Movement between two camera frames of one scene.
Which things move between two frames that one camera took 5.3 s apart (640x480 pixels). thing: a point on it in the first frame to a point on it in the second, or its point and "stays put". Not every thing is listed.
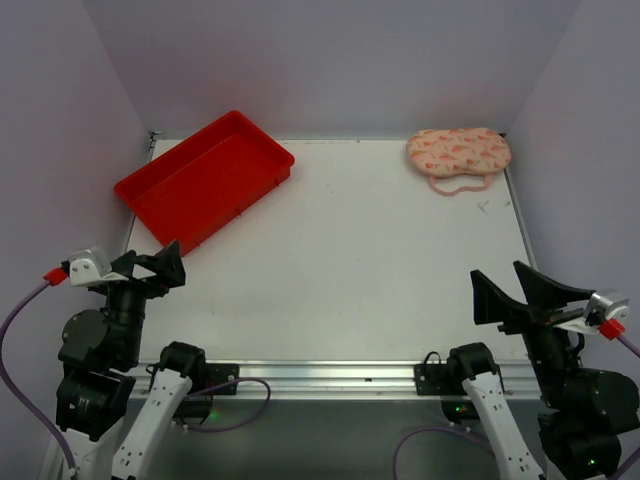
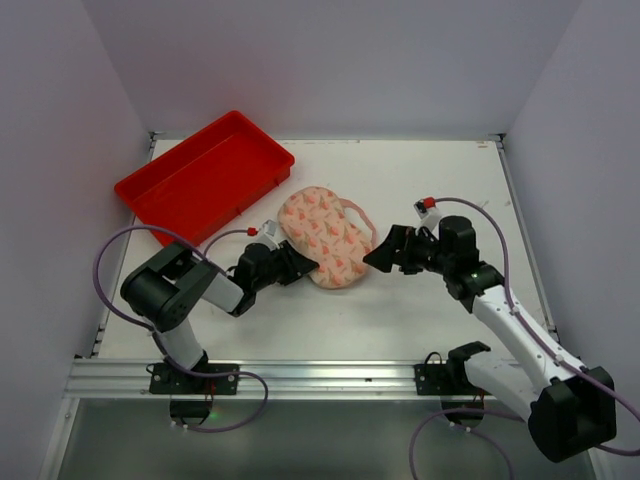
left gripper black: [138, 282] to [282, 263]
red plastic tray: [195, 187] stays put
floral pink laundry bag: [456, 159] to [314, 221]
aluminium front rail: [341, 380] stays put
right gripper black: [531, 318] to [406, 248]
